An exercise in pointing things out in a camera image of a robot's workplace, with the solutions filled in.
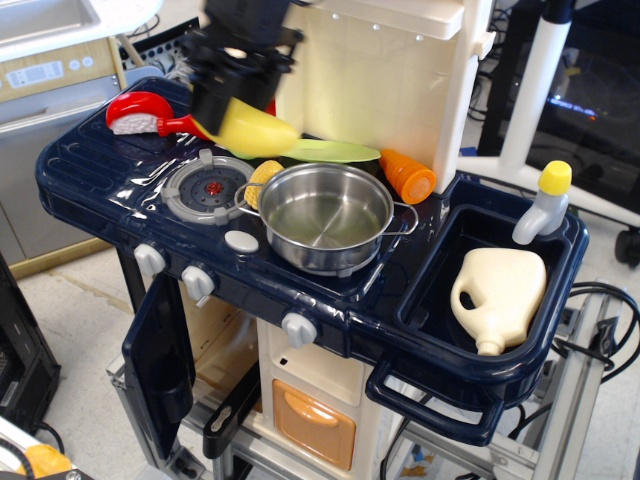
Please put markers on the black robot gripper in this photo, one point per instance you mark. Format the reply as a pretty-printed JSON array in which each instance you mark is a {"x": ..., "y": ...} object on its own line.
[{"x": 244, "y": 50}]

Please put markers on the yellow toy banana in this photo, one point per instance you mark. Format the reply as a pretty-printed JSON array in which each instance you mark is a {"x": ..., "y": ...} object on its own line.
[{"x": 272, "y": 139}]

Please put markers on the stainless steel pot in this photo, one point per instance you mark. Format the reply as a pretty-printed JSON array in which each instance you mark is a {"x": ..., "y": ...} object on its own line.
[{"x": 328, "y": 219}]

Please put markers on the red ketchup toy bottle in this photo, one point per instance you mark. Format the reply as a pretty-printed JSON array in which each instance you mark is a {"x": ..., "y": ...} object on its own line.
[{"x": 239, "y": 119}]

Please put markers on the green toy apple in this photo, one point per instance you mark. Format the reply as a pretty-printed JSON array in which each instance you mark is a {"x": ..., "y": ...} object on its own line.
[{"x": 240, "y": 151}]

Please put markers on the yellow toy corn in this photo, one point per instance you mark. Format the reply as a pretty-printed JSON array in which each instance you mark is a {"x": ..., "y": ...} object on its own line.
[{"x": 263, "y": 173}]

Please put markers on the green toy leaf plate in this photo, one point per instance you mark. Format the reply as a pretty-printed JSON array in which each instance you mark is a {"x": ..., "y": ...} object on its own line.
[{"x": 325, "y": 151}]

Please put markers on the grey toy stove burner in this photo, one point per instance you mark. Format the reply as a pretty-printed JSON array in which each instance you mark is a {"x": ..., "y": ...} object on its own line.
[{"x": 203, "y": 190}]

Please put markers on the grey oval button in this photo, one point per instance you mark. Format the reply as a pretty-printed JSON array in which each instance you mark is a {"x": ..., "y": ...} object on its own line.
[{"x": 241, "y": 242}]

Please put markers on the cream toy kitchen cabinet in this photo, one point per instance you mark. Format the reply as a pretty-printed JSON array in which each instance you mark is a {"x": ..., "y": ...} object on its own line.
[{"x": 387, "y": 74}]

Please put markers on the wooden toy dishwasher cabinet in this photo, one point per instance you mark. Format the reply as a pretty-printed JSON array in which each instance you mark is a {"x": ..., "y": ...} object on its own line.
[{"x": 59, "y": 63}]

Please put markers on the grey stove knob left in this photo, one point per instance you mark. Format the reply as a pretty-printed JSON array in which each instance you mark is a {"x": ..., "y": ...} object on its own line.
[{"x": 149, "y": 260}]

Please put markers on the grey stove knob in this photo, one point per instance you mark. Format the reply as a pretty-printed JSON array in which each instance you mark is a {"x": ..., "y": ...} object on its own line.
[
  {"x": 149, "y": 260},
  {"x": 198, "y": 283},
  {"x": 300, "y": 330}
]

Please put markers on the grey stove knob middle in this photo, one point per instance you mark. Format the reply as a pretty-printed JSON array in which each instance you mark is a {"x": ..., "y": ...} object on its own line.
[{"x": 198, "y": 283}]

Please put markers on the orange toy carrot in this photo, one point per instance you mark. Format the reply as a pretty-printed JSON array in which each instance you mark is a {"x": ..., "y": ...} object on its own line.
[{"x": 411, "y": 180}]

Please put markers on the grey stove knob right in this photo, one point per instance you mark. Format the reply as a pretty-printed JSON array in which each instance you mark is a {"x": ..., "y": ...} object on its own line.
[{"x": 300, "y": 330}]

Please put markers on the navy toy kitchen counter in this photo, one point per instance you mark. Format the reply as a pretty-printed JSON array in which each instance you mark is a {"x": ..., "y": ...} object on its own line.
[{"x": 393, "y": 314}]

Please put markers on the navy toy oven door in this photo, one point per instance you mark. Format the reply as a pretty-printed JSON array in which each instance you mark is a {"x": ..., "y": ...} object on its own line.
[{"x": 159, "y": 365}]

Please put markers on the orange toy drawer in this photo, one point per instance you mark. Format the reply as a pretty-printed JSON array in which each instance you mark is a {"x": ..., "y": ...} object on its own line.
[{"x": 319, "y": 429}]

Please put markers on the grey yellow toy faucet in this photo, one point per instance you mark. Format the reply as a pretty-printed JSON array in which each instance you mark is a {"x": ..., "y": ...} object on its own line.
[{"x": 550, "y": 204}]

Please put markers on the cream toy jug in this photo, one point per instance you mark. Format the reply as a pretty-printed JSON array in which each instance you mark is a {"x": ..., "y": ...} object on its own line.
[{"x": 496, "y": 295}]

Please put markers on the black computer case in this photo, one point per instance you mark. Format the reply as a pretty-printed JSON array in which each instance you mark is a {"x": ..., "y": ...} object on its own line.
[{"x": 29, "y": 371}]

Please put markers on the yellow sponge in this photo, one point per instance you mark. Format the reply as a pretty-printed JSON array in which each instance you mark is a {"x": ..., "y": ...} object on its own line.
[{"x": 46, "y": 461}]

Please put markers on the aluminium frame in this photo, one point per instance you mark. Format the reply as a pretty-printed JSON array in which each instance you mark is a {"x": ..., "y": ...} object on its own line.
[{"x": 230, "y": 431}]

